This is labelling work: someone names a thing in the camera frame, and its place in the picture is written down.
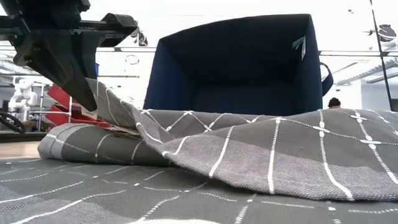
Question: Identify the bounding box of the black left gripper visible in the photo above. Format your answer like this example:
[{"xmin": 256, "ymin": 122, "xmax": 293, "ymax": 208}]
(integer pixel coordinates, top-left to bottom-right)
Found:
[{"xmin": 0, "ymin": 0, "xmax": 139, "ymax": 112}]

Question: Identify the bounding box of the navy white striped basket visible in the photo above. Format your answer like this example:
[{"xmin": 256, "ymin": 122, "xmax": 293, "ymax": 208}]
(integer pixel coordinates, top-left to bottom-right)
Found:
[{"xmin": 142, "ymin": 14, "xmax": 334, "ymax": 118}]

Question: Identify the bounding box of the grey checked towel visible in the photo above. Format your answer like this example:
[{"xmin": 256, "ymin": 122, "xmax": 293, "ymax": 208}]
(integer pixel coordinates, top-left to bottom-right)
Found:
[{"xmin": 0, "ymin": 77, "xmax": 398, "ymax": 224}]

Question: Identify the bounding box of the person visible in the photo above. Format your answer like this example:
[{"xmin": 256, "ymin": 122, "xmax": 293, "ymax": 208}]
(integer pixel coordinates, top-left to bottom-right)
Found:
[{"xmin": 327, "ymin": 97, "xmax": 342, "ymax": 110}]

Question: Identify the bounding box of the metal wire shelf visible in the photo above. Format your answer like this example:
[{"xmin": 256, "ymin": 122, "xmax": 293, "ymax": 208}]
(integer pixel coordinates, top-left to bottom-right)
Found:
[{"xmin": 30, "ymin": 82, "xmax": 74, "ymax": 131}]

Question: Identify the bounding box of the thick black cable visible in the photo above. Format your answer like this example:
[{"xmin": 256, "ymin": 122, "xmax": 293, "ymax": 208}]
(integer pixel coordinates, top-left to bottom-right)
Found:
[{"xmin": 0, "ymin": 111, "xmax": 27, "ymax": 134}]

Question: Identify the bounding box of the black aluminium table frame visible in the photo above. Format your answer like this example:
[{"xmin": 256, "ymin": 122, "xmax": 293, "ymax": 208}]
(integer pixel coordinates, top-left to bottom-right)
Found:
[{"xmin": 0, "ymin": 131, "xmax": 47, "ymax": 143}]

